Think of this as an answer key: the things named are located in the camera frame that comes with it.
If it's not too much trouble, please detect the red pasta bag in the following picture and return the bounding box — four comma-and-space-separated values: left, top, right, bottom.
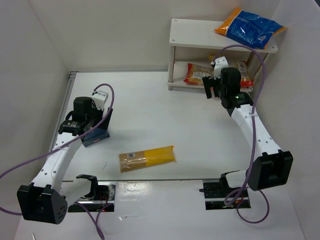
228, 61, 254, 88
183, 63, 214, 85

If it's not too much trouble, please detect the white two-tier shelf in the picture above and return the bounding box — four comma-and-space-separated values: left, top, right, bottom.
167, 18, 278, 91

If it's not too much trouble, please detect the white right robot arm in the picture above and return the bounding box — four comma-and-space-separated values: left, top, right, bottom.
202, 67, 294, 191

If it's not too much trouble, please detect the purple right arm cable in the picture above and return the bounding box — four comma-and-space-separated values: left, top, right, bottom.
210, 44, 271, 223

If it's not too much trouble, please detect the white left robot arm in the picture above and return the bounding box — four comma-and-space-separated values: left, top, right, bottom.
17, 91, 113, 225

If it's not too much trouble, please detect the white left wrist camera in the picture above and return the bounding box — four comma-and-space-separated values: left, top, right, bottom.
91, 90, 109, 111

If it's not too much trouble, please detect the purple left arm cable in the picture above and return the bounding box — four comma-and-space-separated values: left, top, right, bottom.
0, 83, 116, 240

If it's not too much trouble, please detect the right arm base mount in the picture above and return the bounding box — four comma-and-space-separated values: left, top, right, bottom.
199, 179, 251, 211

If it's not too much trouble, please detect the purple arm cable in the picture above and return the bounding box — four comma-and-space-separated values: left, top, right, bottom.
0, 83, 116, 240
210, 44, 271, 223

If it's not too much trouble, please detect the blue Barilla pasta box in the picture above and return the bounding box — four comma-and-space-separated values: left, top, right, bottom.
82, 128, 110, 147

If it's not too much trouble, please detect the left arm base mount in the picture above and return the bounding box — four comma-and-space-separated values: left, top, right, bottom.
60, 179, 117, 213

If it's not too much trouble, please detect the yellow spaghetti pack on table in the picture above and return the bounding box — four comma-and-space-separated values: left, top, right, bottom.
119, 145, 176, 173

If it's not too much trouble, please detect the red pasta bag left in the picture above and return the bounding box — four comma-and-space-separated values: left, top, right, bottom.
183, 63, 214, 85

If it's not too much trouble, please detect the blue orange pasta bag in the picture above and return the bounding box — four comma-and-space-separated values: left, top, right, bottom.
214, 7, 287, 50

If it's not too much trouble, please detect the metal table edge rail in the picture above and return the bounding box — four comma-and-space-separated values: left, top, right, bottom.
39, 71, 80, 182

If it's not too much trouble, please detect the red pasta bag right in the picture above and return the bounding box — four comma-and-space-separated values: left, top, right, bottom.
228, 61, 254, 88

